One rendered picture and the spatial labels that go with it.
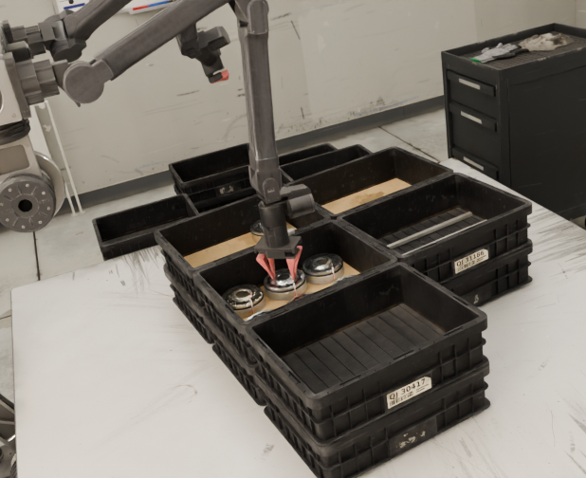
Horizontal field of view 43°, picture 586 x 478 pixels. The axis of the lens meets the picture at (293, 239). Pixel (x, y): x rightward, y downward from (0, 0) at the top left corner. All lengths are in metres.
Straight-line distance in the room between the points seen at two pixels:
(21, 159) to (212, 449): 0.82
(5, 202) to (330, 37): 3.49
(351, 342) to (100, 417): 0.61
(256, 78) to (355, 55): 3.54
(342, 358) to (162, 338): 0.61
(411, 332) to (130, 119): 3.43
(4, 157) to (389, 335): 0.98
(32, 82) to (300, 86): 3.61
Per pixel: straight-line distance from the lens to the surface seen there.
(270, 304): 1.80
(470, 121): 3.43
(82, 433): 1.80
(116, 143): 4.85
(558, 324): 1.88
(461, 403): 1.57
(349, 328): 1.67
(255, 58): 1.65
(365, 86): 5.25
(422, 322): 1.67
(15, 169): 1.91
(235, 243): 2.12
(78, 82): 1.57
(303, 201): 1.74
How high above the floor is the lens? 1.77
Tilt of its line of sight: 27 degrees down
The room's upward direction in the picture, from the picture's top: 10 degrees counter-clockwise
